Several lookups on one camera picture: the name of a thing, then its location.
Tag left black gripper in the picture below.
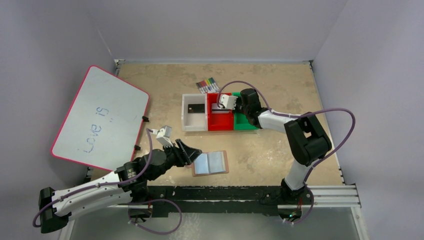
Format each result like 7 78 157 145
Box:
150 138 201 181

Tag green plastic bin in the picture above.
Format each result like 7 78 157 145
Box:
231 92 257 131

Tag pink leather card holder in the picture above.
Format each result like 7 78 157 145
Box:
185 150 229 177

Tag red plastic bin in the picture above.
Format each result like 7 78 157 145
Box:
206 93 234 131

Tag white plastic bin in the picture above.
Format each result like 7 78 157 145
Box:
181 93 208 132

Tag red framed whiteboard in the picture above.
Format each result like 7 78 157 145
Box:
50 65 150 171

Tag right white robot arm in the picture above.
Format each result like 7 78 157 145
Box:
234 88 332 204

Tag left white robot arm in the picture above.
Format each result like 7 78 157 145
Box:
32 139 203 234

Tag silver credit card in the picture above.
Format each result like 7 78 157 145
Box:
211 103 232 114

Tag black credit card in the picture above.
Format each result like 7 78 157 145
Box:
187 103 206 114

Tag pack of coloured markers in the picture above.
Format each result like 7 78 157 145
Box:
195 77 220 94

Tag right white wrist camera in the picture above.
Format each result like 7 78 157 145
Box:
217 94 238 110

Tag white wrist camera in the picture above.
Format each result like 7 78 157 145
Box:
217 94 238 110
155 125 174 147

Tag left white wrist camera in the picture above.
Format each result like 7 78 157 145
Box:
155 125 174 147

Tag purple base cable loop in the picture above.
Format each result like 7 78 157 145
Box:
127 198 183 235

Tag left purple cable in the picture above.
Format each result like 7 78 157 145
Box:
32 128 158 229

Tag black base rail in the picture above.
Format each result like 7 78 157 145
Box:
129 186 313 218

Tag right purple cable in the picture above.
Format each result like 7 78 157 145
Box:
216 80 357 186

